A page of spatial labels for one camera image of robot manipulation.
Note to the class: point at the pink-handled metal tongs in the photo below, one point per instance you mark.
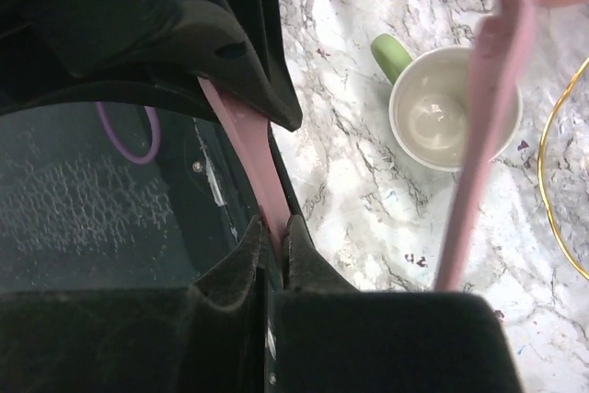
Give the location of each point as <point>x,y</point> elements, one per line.
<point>502,43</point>

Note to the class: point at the green mug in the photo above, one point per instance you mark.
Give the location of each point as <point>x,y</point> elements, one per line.
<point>428,108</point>

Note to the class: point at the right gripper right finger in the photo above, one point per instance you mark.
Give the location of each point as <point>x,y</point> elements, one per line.
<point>241,279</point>

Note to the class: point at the three-tier glass dessert stand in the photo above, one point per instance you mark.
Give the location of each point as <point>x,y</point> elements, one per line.
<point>562,170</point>

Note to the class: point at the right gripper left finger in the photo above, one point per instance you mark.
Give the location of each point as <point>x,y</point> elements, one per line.
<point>158,56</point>

